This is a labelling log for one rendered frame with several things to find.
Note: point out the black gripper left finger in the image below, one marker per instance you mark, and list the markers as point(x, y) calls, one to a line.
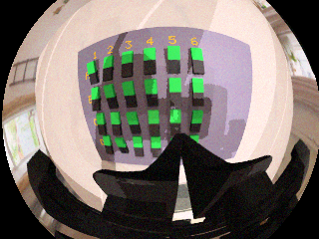
point(158, 183)

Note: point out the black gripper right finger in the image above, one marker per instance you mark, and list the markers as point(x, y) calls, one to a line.
point(208, 176)

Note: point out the lavender switch panel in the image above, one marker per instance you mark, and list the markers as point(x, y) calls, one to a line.
point(141, 87)

